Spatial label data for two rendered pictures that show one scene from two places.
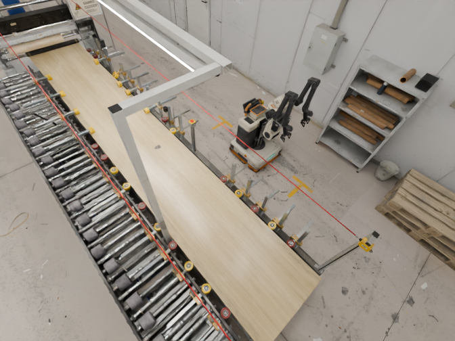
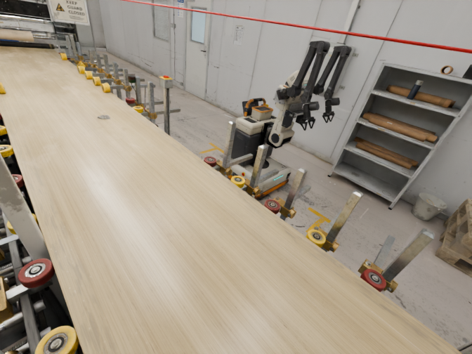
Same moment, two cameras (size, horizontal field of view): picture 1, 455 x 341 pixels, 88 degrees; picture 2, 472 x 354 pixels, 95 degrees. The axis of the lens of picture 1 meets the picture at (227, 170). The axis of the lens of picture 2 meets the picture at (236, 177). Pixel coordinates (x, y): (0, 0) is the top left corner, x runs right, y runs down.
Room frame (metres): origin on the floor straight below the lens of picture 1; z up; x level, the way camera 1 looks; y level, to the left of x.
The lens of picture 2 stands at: (0.33, -0.09, 1.60)
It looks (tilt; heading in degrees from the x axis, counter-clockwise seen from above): 34 degrees down; 358
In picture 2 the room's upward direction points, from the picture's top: 11 degrees clockwise
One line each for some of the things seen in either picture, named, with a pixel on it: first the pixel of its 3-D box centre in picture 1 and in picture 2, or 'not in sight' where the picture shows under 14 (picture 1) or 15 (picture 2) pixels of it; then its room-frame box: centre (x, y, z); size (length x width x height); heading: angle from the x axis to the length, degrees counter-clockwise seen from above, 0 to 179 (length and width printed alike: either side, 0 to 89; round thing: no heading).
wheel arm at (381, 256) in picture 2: (300, 233); (378, 261); (0.98, -0.84, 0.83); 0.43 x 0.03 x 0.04; 138
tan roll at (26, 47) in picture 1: (49, 40); (14, 35); (3.72, 3.17, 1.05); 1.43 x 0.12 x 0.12; 138
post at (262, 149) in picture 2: (247, 191); (254, 181); (1.38, -0.25, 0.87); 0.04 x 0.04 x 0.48; 48
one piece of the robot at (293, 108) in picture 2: (280, 121); (295, 114); (2.49, -0.65, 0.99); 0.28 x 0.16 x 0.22; 137
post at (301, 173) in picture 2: (263, 206); (288, 206); (1.22, -0.44, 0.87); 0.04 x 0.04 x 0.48; 48
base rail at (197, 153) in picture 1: (175, 132); not in sight; (2.35, 0.82, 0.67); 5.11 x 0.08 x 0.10; 48
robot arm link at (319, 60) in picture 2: (288, 111); (314, 74); (2.21, -0.63, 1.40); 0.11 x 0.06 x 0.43; 138
